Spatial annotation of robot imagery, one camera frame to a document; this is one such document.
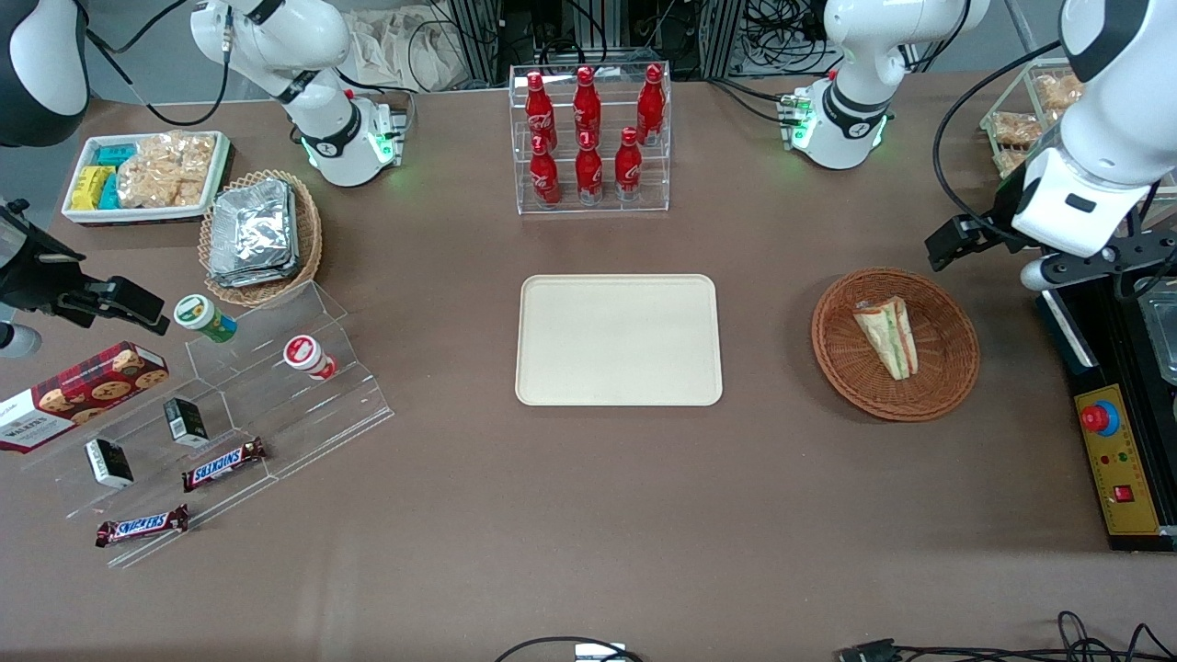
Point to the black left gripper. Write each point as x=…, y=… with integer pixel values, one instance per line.
x=999, y=209

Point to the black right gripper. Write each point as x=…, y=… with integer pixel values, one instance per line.
x=28, y=273

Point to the triangle sandwich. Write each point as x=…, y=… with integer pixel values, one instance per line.
x=887, y=336

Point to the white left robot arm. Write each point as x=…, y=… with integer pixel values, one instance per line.
x=855, y=101

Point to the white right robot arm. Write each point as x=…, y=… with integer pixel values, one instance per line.
x=331, y=138

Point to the round brown wicker basket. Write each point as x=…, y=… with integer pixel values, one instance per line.
x=938, y=368

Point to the white rectangular snack tray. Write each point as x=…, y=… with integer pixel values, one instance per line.
x=219, y=161

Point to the oval light wicker basket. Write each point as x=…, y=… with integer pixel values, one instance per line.
x=311, y=234

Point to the beige plastic tray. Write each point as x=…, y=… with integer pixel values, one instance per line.
x=618, y=340

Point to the red tartan cookie box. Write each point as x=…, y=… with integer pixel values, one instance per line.
x=83, y=395

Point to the white right wrist cylinder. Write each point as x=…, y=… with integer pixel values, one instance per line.
x=17, y=340

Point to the wrapped bread packet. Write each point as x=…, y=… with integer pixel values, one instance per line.
x=1011, y=161
x=1016, y=129
x=1057, y=92

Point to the green lidded snack cup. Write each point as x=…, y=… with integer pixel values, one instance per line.
x=204, y=317

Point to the teal snack packet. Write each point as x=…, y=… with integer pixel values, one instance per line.
x=110, y=193
x=117, y=154

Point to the yellow snack packet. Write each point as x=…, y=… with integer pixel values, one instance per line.
x=90, y=188

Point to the small black box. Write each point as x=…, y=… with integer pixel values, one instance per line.
x=109, y=462
x=187, y=421

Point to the clear bag of rice crackers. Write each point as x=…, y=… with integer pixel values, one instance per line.
x=165, y=170

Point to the silver foil packs stack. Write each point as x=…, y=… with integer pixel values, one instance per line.
x=253, y=234

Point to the brown chocolate bar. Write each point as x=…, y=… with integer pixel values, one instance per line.
x=223, y=465
x=142, y=526

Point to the red lidded snack cup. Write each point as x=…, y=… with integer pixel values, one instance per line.
x=308, y=357

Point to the red emergency stop button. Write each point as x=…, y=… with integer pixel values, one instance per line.
x=1096, y=418

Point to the metal container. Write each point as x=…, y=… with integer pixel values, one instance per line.
x=1163, y=340

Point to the clear acrylic stepped display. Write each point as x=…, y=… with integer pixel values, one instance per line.
x=313, y=414

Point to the black yellow control box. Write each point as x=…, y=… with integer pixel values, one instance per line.
x=1117, y=478

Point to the red cola bottle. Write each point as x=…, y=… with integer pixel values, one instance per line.
x=589, y=173
x=539, y=108
x=628, y=167
x=587, y=103
x=544, y=175
x=651, y=103

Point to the clear acrylic bottle rack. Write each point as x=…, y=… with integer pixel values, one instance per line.
x=607, y=207

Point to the beige cloth bag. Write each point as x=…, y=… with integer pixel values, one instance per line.
x=395, y=51

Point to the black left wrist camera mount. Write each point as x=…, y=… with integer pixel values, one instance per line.
x=1103, y=259

